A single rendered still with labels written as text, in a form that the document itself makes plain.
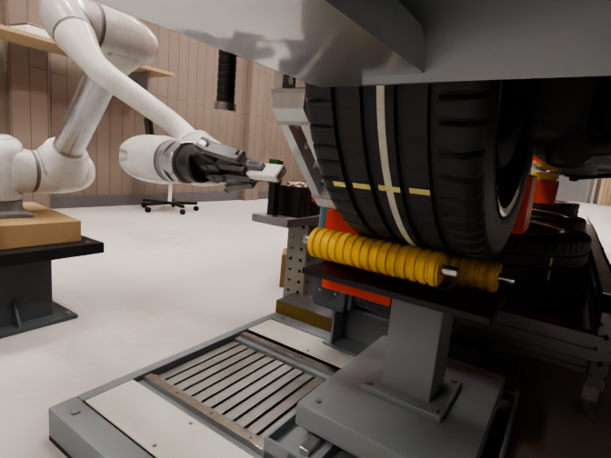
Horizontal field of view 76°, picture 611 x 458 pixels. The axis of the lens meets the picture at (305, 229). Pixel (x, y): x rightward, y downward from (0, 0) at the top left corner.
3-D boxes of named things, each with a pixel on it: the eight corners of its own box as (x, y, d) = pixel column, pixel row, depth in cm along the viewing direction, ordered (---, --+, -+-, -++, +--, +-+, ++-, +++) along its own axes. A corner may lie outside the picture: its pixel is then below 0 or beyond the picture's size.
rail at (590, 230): (611, 376, 105) (630, 298, 101) (585, 368, 108) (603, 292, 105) (587, 250, 308) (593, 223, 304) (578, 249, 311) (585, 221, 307)
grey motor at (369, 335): (434, 403, 101) (455, 272, 95) (300, 349, 124) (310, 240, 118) (452, 375, 116) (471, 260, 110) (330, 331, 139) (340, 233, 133)
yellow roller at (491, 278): (509, 300, 67) (515, 267, 66) (354, 263, 83) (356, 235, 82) (514, 293, 71) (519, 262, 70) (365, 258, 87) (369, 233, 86)
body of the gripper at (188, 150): (190, 190, 82) (222, 195, 77) (166, 160, 76) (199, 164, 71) (211, 165, 86) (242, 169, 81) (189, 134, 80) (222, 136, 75)
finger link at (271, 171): (255, 164, 73) (254, 161, 72) (285, 167, 69) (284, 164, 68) (246, 175, 71) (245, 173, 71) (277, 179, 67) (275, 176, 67)
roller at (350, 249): (450, 294, 60) (455, 258, 59) (294, 255, 76) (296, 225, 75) (459, 286, 65) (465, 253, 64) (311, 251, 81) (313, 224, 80)
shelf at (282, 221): (286, 228, 141) (287, 220, 141) (251, 221, 150) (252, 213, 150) (344, 219, 177) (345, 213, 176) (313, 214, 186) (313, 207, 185)
